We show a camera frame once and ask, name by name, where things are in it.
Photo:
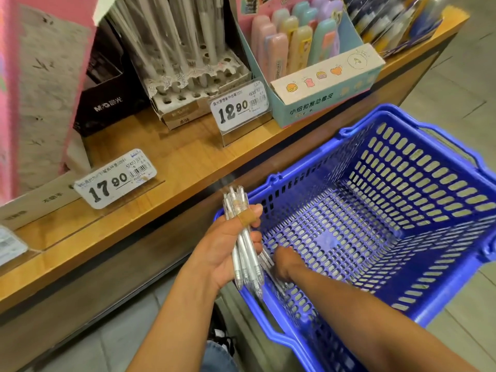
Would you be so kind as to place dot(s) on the white price tag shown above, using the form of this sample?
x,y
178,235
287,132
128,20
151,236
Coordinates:
x,y
239,108
115,179
12,245

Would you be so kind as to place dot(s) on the pile of pink eraser packets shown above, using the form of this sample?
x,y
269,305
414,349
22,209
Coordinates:
x,y
43,89

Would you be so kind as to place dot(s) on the person's left hand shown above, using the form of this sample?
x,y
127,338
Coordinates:
x,y
217,251

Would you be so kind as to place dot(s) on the clear pen bundle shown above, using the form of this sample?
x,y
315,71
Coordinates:
x,y
235,199

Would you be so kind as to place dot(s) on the person's right hand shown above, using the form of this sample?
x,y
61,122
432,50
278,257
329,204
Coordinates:
x,y
288,263

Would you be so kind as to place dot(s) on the person's left leg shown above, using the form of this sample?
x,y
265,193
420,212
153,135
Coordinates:
x,y
218,360

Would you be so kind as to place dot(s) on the person's left forearm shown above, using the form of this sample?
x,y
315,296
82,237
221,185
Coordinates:
x,y
182,333

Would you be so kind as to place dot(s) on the person's left shoe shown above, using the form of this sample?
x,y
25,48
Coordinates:
x,y
222,337

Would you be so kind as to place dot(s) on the blue yellow stationery packets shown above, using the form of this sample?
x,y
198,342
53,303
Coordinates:
x,y
395,23

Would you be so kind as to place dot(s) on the blue shopping basket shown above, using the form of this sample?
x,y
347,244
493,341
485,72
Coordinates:
x,y
403,174

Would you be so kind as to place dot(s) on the pastel eraser display box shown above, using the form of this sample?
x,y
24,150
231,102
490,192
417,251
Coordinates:
x,y
325,89

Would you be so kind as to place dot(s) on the person's right forearm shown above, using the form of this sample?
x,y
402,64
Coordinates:
x,y
380,321

